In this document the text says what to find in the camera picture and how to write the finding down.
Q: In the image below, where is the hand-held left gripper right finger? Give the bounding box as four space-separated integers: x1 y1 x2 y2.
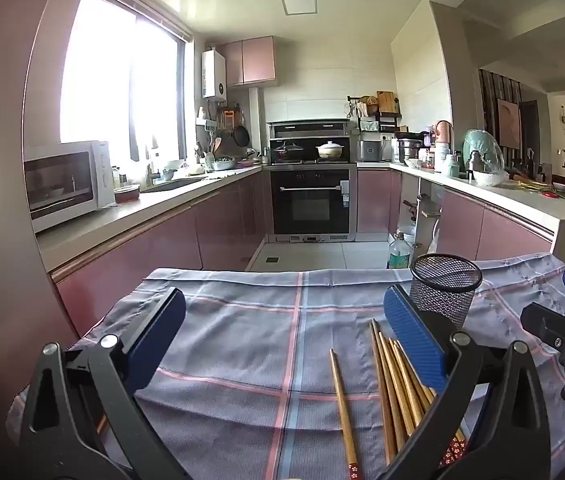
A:
383 284 552 480

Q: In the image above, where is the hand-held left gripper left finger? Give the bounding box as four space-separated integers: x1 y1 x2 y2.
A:
17 286 187 480

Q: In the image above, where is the black mesh utensil holder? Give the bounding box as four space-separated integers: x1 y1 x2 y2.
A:
409 254 483 331

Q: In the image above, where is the bunch of wooden chopsticks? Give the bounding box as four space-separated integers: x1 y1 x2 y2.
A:
369 317 468 468

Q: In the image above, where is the wooden chopstick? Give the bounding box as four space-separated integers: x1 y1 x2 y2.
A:
330 349 363 480

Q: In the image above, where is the plastic oil bottle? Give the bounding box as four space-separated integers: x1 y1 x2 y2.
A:
387 232 412 269

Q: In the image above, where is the plaid grey tablecloth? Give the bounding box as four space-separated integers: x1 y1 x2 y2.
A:
6 254 565 480

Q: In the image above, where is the pink kitchen base cabinet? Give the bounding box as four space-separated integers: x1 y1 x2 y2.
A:
357 162 565 271
37 167 269 341

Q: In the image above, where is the white bowl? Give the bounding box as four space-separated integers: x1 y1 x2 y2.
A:
471 169 509 187

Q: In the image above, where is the black built-in oven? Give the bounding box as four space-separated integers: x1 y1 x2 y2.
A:
268 166 356 242

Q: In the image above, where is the white microwave oven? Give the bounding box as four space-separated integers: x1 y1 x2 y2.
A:
23 141 116 233

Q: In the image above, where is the steel steamer pot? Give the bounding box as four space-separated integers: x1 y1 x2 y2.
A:
397 132 423 163

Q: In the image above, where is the silver rice cooker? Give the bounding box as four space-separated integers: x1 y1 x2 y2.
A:
357 140 383 163

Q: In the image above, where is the rose gold kettle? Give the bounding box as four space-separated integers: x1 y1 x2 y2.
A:
433 120 454 148

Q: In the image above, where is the white casserole pot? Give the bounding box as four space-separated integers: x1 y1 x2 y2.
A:
317 141 347 161

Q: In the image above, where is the black lidded wok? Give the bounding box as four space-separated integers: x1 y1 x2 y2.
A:
271 141 306 163

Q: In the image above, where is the steel range hood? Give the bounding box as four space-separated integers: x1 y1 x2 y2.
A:
267 119 352 141

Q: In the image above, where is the kitchen window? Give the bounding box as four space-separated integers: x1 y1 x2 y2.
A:
60 0 193 161

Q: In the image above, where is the brown wall picture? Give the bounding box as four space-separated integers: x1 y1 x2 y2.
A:
497 99 522 151

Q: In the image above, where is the black wall rack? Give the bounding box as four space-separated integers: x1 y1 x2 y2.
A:
347 91 402 133

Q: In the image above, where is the white wall water heater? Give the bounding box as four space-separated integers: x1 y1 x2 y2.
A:
201 49 227 100

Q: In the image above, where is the pink wall cabinet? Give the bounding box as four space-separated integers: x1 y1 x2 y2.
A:
223 36 277 87

